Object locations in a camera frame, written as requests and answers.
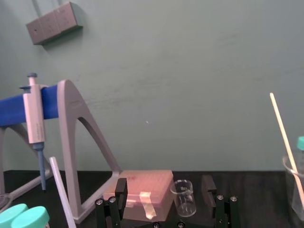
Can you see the pink pipette tip box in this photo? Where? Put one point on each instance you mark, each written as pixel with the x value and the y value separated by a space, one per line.
pixel 147 185

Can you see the grey and blue pipette stand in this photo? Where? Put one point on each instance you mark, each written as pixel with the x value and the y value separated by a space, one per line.
pixel 69 118

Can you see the small clear glass beaker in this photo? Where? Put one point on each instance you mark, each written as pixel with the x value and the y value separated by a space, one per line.
pixel 184 199

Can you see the clear glass vessel rim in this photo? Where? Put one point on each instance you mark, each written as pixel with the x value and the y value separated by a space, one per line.
pixel 3 202

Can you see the large clear glass beaker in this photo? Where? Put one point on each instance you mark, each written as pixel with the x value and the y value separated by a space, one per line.
pixel 297 197

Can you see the teal capped sample tube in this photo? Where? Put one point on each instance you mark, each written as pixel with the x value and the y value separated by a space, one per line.
pixel 31 217
pixel 9 212
pixel 300 143

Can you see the white stirring rod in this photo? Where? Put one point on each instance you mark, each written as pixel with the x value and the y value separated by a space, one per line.
pixel 281 128

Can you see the grey wall socket box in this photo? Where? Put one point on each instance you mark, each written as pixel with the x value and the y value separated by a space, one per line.
pixel 54 22

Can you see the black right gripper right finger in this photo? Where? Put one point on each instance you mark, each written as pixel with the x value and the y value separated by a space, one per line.
pixel 209 190

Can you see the clear glass stirring rod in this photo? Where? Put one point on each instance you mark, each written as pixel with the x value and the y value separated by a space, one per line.
pixel 60 187

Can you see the grey pipette with blue tip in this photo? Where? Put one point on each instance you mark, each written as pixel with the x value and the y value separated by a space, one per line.
pixel 34 118

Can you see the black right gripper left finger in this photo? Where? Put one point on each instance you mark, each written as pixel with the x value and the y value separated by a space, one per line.
pixel 121 194

